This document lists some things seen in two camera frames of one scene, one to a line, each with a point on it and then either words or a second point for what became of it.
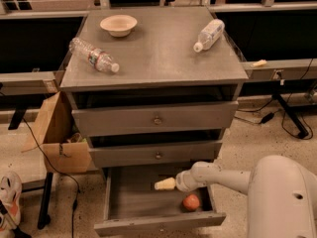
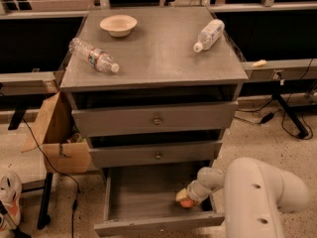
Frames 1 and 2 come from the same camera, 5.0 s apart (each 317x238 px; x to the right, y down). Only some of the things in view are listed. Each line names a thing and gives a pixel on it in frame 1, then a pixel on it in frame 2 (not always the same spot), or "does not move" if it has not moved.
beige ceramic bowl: (119, 25) does not move
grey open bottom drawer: (136, 207) does not move
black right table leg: (302, 133) does not move
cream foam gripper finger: (165, 184) → (181, 194)
